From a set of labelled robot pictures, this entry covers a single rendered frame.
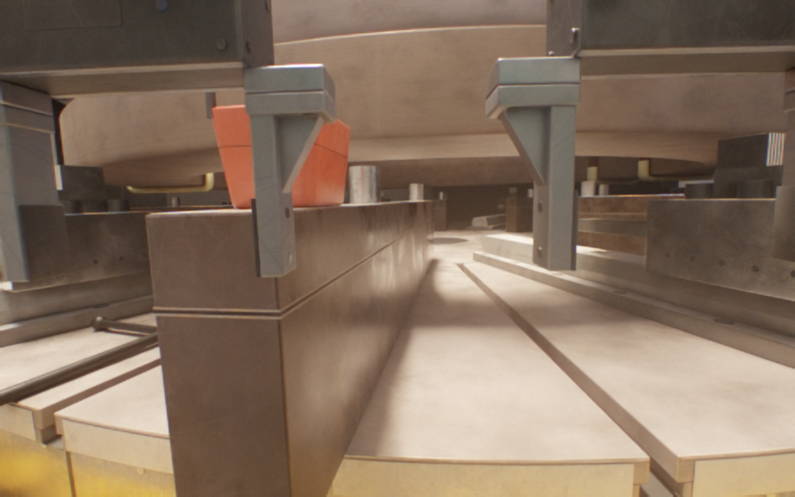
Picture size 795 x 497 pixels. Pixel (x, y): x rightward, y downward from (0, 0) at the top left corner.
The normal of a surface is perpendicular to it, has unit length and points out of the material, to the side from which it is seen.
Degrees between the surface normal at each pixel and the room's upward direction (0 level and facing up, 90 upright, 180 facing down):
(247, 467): 90
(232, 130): 97
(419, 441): 0
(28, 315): 90
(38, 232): 90
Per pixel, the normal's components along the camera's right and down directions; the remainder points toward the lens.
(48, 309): 0.85, 0.04
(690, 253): -0.97, 0.05
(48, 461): -0.36, 0.12
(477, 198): 0.19, 0.11
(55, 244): 1.00, -0.02
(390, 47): -0.13, 0.12
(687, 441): -0.03, -0.99
